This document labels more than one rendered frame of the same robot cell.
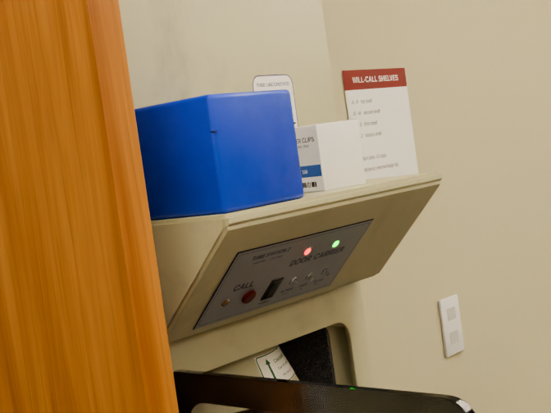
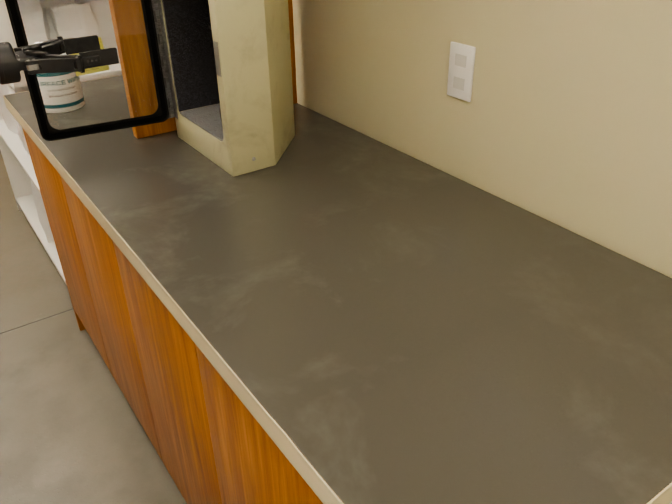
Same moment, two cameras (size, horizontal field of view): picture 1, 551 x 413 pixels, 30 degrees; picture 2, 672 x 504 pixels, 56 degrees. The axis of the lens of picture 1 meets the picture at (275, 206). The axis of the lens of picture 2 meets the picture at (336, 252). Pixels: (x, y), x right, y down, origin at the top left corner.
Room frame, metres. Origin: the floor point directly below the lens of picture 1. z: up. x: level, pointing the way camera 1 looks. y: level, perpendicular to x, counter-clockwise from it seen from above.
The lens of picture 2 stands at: (1.66, -1.28, 1.53)
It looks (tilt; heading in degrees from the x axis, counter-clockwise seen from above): 31 degrees down; 106
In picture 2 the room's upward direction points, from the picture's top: 1 degrees counter-clockwise
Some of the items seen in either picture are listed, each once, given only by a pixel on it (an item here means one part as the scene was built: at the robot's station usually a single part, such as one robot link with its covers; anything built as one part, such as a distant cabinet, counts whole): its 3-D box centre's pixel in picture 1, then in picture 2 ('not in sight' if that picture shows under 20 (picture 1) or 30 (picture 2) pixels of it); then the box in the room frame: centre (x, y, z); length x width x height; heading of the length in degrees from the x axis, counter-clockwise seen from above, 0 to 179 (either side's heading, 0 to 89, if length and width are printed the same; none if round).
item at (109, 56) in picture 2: not in sight; (99, 57); (0.88, -0.20, 1.22); 0.07 x 0.01 x 0.03; 48
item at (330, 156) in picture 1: (324, 156); not in sight; (0.95, -0.05, 1.54); 0.05 x 0.05 x 0.06; 36
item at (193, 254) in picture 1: (303, 250); not in sight; (0.91, -0.02, 1.46); 0.32 x 0.11 x 0.10; 140
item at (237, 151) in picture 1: (213, 155); not in sight; (0.84, 0.04, 1.56); 0.10 x 0.10 x 0.09; 50
